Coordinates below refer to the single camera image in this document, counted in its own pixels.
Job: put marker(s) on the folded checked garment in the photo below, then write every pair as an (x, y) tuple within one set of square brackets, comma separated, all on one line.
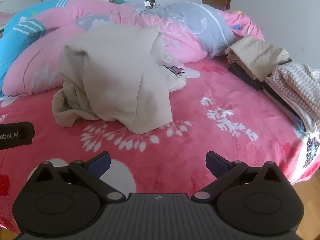
[(295, 85)]

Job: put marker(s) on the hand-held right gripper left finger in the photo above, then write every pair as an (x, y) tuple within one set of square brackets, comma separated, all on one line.
[(100, 165)]

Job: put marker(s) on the beige zip jacket black stripes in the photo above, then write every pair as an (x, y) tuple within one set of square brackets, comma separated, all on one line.
[(112, 80)]

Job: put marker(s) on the small teal object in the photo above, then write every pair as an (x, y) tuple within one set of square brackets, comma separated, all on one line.
[(120, 0)]

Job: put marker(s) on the pink printed bed blanket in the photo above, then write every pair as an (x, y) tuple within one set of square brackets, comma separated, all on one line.
[(200, 142)]

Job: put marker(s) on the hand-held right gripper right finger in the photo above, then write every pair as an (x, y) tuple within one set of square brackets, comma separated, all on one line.
[(215, 165)]

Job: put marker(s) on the folded dark garment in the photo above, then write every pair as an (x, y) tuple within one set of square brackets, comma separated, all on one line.
[(240, 76)]

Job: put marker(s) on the folded beige garment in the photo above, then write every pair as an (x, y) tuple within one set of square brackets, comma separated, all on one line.
[(255, 55)]

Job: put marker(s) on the pink grey blue floral quilt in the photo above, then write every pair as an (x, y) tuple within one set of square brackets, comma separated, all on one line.
[(187, 42)]

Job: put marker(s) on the small black item white tag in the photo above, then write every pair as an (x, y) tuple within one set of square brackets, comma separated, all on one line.
[(150, 3)]

